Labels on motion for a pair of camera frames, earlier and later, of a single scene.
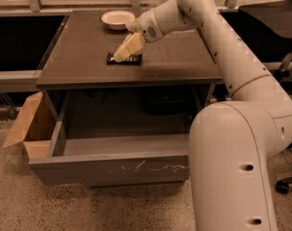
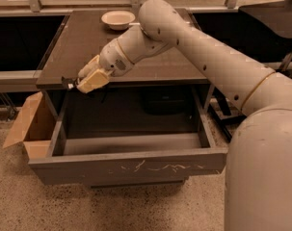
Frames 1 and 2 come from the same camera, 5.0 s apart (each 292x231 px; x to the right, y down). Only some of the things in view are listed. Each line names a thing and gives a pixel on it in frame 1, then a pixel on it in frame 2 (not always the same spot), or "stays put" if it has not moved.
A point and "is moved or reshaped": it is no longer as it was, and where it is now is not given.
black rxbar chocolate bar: x=132 y=59 is moved or reshaped
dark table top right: x=280 y=17 stays put
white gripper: x=146 y=25 -> x=113 y=59
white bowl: x=118 y=19 stays put
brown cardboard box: x=33 y=126 stays put
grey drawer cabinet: x=124 y=123 stays put
